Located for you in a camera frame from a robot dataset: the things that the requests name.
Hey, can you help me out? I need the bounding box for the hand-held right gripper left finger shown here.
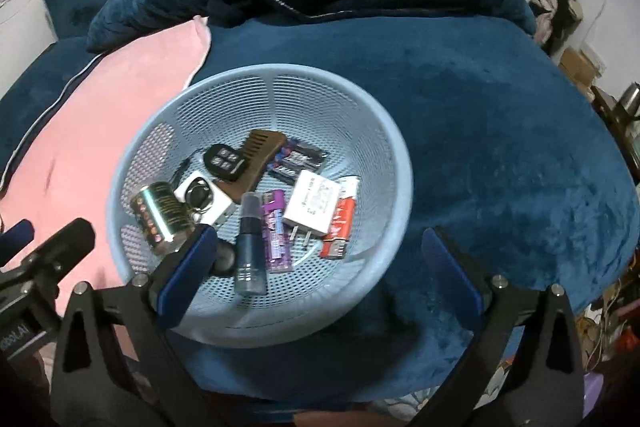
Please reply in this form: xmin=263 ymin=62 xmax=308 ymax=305
xmin=51 ymin=224 xmax=218 ymax=427

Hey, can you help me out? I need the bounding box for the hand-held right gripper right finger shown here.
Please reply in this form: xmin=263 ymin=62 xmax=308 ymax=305
xmin=421 ymin=227 xmax=586 ymax=427

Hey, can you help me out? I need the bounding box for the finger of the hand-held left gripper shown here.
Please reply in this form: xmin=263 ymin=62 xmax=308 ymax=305
xmin=20 ymin=217 xmax=97 ymax=282
xmin=0 ymin=219 xmax=36 ymax=265

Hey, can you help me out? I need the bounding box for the green gold supplement bottle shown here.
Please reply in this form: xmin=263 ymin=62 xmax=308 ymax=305
xmin=130 ymin=181 xmax=193 ymax=256

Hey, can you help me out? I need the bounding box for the blue spray bottle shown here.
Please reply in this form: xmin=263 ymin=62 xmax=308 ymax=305
xmin=234 ymin=192 xmax=268 ymax=297

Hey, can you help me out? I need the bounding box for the black key with ring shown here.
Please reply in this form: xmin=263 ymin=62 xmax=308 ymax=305
xmin=184 ymin=186 xmax=215 ymax=223

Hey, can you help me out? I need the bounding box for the white power adapter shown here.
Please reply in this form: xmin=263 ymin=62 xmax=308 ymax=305
xmin=172 ymin=169 xmax=236 ymax=228

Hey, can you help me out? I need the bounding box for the purple lighter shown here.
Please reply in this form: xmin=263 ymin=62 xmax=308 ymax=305
xmin=261 ymin=189 xmax=293 ymax=271

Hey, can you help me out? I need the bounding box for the black lanyard cord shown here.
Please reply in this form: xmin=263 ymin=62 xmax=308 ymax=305
xmin=172 ymin=152 xmax=206 ymax=182

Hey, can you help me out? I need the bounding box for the black remote key fob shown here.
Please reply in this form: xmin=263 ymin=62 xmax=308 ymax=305
xmin=202 ymin=143 xmax=246 ymax=182

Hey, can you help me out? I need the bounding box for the red lighter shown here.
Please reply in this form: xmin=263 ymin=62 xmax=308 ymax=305
xmin=318 ymin=177 xmax=361 ymax=260

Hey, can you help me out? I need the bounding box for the wooden comb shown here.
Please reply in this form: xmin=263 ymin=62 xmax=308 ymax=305
xmin=220 ymin=130 xmax=291 ymax=204

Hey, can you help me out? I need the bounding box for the small white charger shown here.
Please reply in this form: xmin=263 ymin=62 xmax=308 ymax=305
xmin=282 ymin=170 xmax=343 ymax=250

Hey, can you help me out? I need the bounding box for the blue battery pack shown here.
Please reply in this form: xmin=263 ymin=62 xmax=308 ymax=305
xmin=267 ymin=139 xmax=328 ymax=182

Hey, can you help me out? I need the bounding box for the light blue plastic basket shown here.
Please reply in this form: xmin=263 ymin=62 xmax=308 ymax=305
xmin=106 ymin=63 xmax=414 ymax=349

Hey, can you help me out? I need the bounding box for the pink blanket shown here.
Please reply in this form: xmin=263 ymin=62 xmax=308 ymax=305
xmin=0 ymin=16 xmax=213 ymax=358

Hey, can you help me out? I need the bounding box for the blue bed cover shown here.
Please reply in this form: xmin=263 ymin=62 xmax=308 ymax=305
xmin=0 ymin=14 xmax=640 ymax=413

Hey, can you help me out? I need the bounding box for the cardboard box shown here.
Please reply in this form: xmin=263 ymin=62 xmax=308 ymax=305
xmin=557 ymin=47 xmax=608 ymax=98

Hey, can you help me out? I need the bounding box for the metal flask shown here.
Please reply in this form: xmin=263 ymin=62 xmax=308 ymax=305
xmin=620 ymin=82 xmax=640 ymax=118

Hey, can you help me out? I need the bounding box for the black white cloth heap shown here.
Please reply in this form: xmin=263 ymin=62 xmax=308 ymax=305
xmin=510 ymin=0 xmax=583 ymax=52

